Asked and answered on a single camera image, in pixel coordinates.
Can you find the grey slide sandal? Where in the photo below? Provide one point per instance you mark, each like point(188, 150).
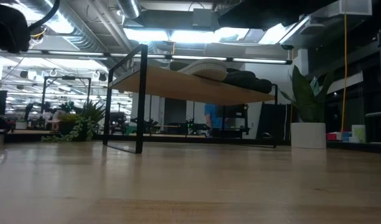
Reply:
point(205, 70)

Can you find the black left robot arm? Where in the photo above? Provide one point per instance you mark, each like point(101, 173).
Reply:
point(8, 28)

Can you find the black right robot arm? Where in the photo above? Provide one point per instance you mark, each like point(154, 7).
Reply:
point(271, 12)

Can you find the person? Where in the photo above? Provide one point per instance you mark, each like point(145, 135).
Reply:
point(212, 115)

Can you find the black background cart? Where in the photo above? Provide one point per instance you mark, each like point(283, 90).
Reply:
point(238, 113)

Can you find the black background panel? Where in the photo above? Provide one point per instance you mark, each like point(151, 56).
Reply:
point(271, 121)

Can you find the long linear light fixture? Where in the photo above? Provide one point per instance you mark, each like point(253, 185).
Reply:
point(258, 60)

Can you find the trailing succulent in dark pot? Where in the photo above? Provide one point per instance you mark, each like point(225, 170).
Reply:
point(78, 127)

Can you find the green leafy plant white pot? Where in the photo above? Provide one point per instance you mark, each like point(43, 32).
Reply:
point(308, 135)

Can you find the red box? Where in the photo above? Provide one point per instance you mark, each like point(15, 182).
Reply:
point(331, 137)

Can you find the blue box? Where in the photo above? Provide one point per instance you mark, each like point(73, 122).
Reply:
point(347, 136)

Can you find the pale cylindrical container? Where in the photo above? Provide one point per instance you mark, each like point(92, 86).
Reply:
point(358, 133)

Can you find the black ceiling-mounted device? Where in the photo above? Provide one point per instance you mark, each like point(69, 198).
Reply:
point(39, 32)

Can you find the wooden shelf black metal frame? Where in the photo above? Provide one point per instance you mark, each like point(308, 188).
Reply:
point(184, 87)

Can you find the black aluminium table frame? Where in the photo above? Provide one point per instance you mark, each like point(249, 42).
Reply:
point(240, 141)

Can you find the black background metal frame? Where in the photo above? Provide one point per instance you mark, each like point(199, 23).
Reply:
point(67, 77)

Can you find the silver round air duct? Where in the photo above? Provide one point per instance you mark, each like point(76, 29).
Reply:
point(81, 40)

